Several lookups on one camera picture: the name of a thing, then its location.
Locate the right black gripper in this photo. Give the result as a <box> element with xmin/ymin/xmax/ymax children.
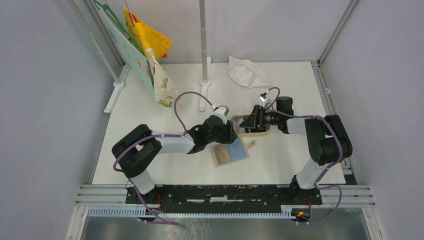
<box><xmin>239</xmin><ymin>104</ymin><xmax>281</xmax><ymax>130</ymax></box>

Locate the beige oval tray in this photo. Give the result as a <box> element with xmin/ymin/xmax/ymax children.
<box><xmin>230</xmin><ymin>115</ymin><xmax>271</xmax><ymax>138</ymax></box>

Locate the gold striped card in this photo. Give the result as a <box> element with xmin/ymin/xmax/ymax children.
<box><xmin>213</xmin><ymin>144</ymin><xmax>232</xmax><ymax>165</ymax></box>

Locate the beige card holder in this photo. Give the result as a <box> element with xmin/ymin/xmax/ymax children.
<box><xmin>209</xmin><ymin>138</ymin><xmax>256</xmax><ymax>168</ymax></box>

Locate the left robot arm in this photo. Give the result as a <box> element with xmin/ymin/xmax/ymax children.
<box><xmin>111</xmin><ymin>115</ymin><xmax>238</xmax><ymax>204</ymax></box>

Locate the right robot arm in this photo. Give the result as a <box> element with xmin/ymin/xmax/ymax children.
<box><xmin>240</xmin><ymin>96</ymin><xmax>353</xmax><ymax>204</ymax></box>

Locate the silver VIP card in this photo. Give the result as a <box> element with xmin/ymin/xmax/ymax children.
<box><xmin>231</xmin><ymin>119</ymin><xmax>244</xmax><ymax>134</ymax></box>

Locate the white crumpled cloth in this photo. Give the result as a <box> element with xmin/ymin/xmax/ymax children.
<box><xmin>227</xmin><ymin>55</ymin><xmax>271</xmax><ymax>89</ymax></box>

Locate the white pole base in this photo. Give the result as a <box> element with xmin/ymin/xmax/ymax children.
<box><xmin>198</xmin><ymin>56</ymin><xmax>212</xmax><ymax>112</ymax></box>

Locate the white printed hanging cloth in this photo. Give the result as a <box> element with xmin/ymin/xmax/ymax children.
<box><xmin>145</xmin><ymin>47</ymin><xmax>179</xmax><ymax>108</ymax></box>

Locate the white left rack foot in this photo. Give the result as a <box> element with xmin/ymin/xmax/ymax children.
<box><xmin>103</xmin><ymin>63</ymin><xmax>131</xmax><ymax>114</ymax></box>

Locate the teal printed hanging cloth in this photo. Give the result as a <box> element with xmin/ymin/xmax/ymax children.
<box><xmin>93</xmin><ymin>0</ymin><xmax>154</xmax><ymax>94</ymax></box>

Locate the yellow hanging cloth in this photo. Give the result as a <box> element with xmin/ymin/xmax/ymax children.
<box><xmin>123</xmin><ymin>6</ymin><xmax>173</xmax><ymax>60</ymax></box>

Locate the grey vertical pole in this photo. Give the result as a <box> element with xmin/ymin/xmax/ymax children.
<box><xmin>199</xmin><ymin>0</ymin><xmax>209</xmax><ymax>85</ymax></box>

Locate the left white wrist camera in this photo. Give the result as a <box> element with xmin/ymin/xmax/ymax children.
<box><xmin>210</xmin><ymin>104</ymin><xmax>230</xmax><ymax>124</ymax></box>

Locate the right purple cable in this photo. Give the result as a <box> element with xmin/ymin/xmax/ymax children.
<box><xmin>265</xmin><ymin>86</ymin><xmax>344</xmax><ymax>225</ymax></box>

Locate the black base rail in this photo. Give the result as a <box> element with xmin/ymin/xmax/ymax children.
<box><xmin>125</xmin><ymin>184</ymin><xmax>323</xmax><ymax>214</ymax></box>

